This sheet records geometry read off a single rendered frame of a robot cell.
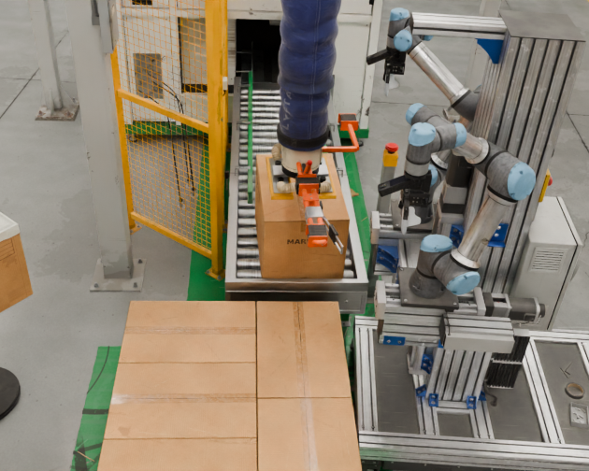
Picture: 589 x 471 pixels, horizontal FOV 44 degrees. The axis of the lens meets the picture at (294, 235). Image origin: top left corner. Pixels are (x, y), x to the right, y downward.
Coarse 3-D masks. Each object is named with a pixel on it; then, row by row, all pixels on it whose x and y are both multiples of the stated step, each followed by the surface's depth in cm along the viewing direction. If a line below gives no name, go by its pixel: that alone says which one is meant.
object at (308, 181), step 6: (300, 174) 306; (306, 174) 306; (312, 174) 306; (300, 180) 304; (306, 180) 304; (312, 180) 304; (318, 180) 303; (300, 186) 300; (306, 186) 300; (312, 186) 300; (318, 186) 301; (300, 192) 301; (318, 192) 302
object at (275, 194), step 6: (270, 162) 338; (276, 162) 333; (270, 168) 334; (270, 174) 330; (270, 180) 326; (276, 180) 325; (282, 180) 322; (288, 180) 327; (270, 186) 322; (276, 186) 322; (270, 192) 319; (276, 192) 318; (276, 198) 317; (282, 198) 317; (288, 198) 318
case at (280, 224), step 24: (264, 168) 370; (264, 192) 352; (336, 192) 356; (264, 216) 336; (288, 216) 337; (336, 216) 339; (264, 240) 340; (288, 240) 341; (264, 264) 349; (288, 264) 350; (312, 264) 352; (336, 264) 353
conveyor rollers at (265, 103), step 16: (256, 96) 523; (272, 96) 524; (256, 112) 503; (272, 112) 510; (240, 128) 487; (256, 128) 487; (272, 128) 488; (240, 144) 473; (256, 144) 474; (272, 144) 474; (240, 160) 451; (240, 176) 437; (240, 192) 423; (240, 224) 401; (240, 240) 387; (256, 240) 387; (240, 256) 380; (256, 256) 380; (240, 272) 365; (256, 272) 366; (352, 272) 370
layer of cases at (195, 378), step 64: (128, 320) 335; (192, 320) 337; (256, 320) 341; (320, 320) 341; (128, 384) 305; (192, 384) 306; (256, 384) 324; (320, 384) 310; (128, 448) 280; (192, 448) 281; (256, 448) 283; (320, 448) 284
